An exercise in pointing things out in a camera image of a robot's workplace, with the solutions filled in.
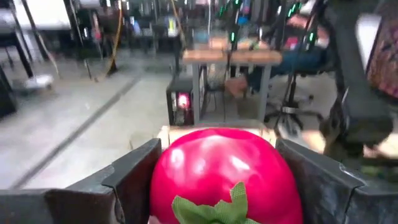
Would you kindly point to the wooden top workbench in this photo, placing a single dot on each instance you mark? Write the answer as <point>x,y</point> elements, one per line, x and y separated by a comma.
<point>217,56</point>

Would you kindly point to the colourful screen monitor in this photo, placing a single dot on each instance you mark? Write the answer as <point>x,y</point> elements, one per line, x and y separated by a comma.
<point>385,56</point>

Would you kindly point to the black computer tower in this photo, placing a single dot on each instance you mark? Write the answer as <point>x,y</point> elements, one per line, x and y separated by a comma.
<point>180,102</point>

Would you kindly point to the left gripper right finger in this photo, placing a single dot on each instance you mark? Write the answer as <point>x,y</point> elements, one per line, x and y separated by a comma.
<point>335,199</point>

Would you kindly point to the black office chair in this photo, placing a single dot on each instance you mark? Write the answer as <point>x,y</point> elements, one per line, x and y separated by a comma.
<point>290,102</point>

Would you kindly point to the red tomato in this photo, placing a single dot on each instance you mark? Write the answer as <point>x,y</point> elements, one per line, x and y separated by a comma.
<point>224,168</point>

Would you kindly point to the person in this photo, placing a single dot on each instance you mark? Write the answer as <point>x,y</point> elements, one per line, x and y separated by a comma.
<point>295,60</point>

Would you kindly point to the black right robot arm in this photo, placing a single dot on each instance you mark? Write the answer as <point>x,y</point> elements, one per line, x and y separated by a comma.
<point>360,109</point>

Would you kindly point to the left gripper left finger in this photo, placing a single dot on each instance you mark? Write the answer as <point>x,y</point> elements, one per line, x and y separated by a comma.
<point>77,202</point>

